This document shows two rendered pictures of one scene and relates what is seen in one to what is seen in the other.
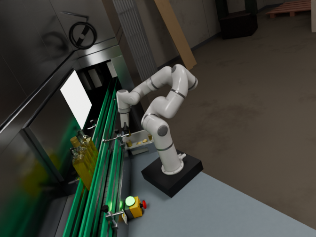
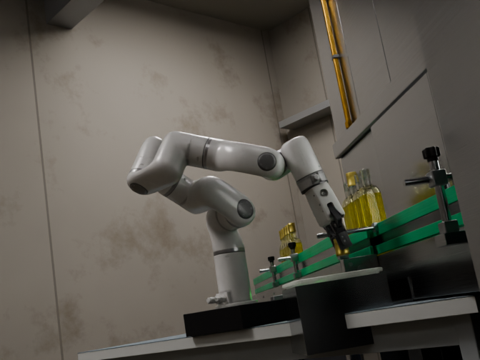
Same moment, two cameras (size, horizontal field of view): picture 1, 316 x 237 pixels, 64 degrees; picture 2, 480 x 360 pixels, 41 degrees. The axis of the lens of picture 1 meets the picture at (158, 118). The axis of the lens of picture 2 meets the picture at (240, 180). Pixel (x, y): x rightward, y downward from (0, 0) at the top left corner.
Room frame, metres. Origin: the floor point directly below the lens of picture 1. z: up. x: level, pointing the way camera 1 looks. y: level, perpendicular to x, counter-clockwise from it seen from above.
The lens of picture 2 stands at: (2.97, -0.40, 0.78)
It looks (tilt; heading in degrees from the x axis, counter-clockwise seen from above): 12 degrees up; 166
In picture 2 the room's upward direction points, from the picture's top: 10 degrees counter-clockwise
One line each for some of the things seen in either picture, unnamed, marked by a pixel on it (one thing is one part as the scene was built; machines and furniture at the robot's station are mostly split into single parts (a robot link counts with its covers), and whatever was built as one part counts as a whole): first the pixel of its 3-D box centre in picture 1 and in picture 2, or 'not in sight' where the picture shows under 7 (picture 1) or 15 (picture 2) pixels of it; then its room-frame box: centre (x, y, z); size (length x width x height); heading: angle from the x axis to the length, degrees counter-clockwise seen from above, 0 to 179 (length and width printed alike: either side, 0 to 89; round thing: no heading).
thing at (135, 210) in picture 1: (134, 207); not in sight; (0.93, 0.26, 0.79); 0.07 x 0.07 x 0.07; 84
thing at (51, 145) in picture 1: (68, 113); (443, 135); (1.53, 0.53, 1.15); 0.90 x 0.03 x 0.34; 174
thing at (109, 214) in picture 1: (115, 216); (288, 261); (0.76, 0.30, 0.94); 0.07 x 0.04 x 0.13; 84
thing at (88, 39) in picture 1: (82, 35); not in sight; (2.19, 0.35, 1.49); 0.21 x 0.05 x 0.21; 84
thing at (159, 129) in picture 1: (158, 131); (227, 226); (1.11, 0.02, 1.05); 0.13 x 0.10 x 0.16; 21
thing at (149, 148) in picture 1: (136, 145); (345, 296); (1.47, 0.20, 0.79); 0.27 x 0.17 x 0.08; 84
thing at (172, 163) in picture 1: (170, 154); (228, 280); (1.11, 0.00, 0.89); 0.16 x 0.13 x 0.15; 117
